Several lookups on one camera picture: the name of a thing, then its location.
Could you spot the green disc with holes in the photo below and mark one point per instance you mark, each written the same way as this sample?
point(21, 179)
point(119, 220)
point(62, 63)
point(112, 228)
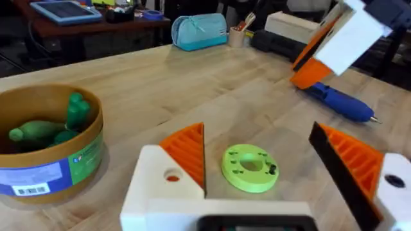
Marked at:
point(239, 178)

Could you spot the tablet in blue frame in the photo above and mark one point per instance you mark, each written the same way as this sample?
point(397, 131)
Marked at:
point(65, 11)

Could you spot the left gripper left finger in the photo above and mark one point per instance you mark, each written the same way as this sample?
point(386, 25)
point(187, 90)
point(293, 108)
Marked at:
point(151, 179)

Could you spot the blue electric screwdriver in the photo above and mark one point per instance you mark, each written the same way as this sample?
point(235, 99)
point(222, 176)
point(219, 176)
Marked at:
point(343, 102)

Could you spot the teal zip pouch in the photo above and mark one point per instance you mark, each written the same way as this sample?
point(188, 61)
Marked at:
point(199, 30)

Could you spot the white box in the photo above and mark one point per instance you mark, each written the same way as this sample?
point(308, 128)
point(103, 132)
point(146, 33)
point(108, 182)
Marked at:
point(290, 27)

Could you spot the black case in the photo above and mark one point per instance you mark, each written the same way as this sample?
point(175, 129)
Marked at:
point(276, 43)

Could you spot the brown tub with green toys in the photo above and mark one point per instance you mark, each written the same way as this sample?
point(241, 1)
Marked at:
point(48, 150)

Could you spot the dark wooden desk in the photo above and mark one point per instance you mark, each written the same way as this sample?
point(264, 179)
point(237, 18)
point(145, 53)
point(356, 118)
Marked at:
point(96, 35)

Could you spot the black screw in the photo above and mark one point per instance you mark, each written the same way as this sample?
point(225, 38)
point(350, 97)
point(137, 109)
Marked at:
point(272, 169)

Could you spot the beige cup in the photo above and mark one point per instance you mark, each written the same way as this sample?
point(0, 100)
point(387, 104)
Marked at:
point(236, 38)

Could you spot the blue tape roll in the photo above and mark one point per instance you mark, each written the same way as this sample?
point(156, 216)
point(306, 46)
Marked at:
point(153, 15)

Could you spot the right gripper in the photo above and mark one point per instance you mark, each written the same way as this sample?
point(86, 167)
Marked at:
point(390, 11)

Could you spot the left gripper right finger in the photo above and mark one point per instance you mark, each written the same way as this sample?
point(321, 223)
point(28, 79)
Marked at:
point(359, 167)

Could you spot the black pouch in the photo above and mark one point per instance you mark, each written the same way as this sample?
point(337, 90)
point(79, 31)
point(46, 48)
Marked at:
point(119, 14)

